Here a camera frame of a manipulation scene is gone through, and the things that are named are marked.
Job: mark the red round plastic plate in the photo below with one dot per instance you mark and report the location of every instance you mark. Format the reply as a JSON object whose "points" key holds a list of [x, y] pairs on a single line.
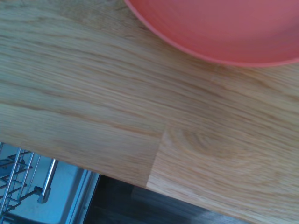
{"points": [[222, 30]]}

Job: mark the stainless steel built-in dishwasher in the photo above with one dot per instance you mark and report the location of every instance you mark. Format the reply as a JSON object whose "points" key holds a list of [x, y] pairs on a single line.
{"points": [[70, 186]]}

